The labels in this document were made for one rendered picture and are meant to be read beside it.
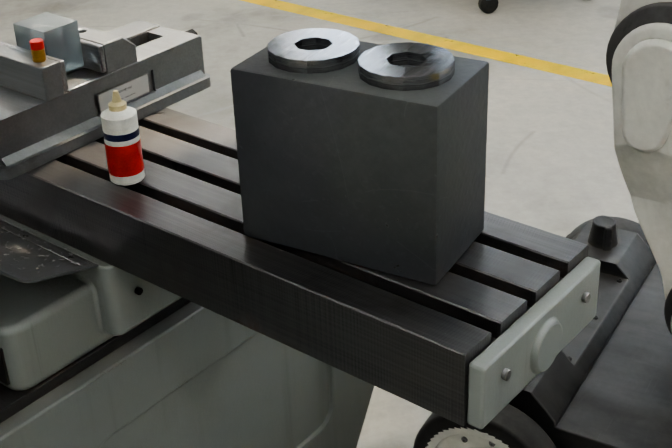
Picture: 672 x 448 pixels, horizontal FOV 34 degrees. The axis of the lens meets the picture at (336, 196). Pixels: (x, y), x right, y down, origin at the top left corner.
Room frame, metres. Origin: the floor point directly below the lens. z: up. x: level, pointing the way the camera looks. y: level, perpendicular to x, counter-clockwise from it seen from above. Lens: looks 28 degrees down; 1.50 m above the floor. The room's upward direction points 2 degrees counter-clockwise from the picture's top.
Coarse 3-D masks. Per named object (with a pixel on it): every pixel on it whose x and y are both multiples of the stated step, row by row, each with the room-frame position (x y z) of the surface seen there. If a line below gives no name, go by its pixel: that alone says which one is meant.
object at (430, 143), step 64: (256, 64) 0.99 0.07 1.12; (320, 64) 0.96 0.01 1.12; (384, 64) 0.95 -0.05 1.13; (448, 64) 0.94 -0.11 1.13; (256, 128) 0.97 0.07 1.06; (320, 128) 0.94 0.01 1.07; (384, 128) 0.90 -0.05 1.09; (448, 128) 0.90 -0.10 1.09; (256, 192) 0.98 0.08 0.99; (320, 192) 0.94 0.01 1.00; (384, 192) 0.90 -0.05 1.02; (448, 192) 0.90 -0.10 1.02; (384, 256) 0.90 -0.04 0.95; (448, 256) 0.90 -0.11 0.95
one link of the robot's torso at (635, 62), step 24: (648, 24) 1.20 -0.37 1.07; (624, 48) 1.20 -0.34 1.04; (648, 48) 1.18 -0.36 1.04; (624, 72) 1.19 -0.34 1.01; (648, 72) 1.18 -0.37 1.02; (624, 96) 1.19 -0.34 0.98; (648, 96) 1.18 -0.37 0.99; (624, 120) 1.19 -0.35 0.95; (648, 120) 1.18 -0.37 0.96; (624, 144) 1.20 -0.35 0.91; (648, 144) 1.17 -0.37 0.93; (624, 168) 1.21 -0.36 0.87; (648, 168) 1.19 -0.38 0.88; (648, 192) 1.21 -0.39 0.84; (648, 216) 1.22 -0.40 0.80; (648, 240) 1.22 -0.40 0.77
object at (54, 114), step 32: (128, 32) 1.43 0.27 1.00; (160, 32) 1.44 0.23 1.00; (0, 64) 1.26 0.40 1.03; (32, 64) 1.22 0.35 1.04; (64, 64) 1.23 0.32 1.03; (160, 64) 1.35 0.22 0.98; (192, 64) 1.39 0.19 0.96; (0, 96) 1.23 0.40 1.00; (32, 96) 1.22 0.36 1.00; (64, 96) 1.23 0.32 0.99; (96, 96) 1.27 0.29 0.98; (128, 96) 1.30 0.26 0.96; (160, 96) 1.34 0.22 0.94; (0, 128) 1.16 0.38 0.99; (32, 128) 1.19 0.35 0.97; (64, 128) 1.22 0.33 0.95; (96, 128) 1.24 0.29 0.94; (0, 160) 1.15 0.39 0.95; (32, 160) 1.17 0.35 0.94
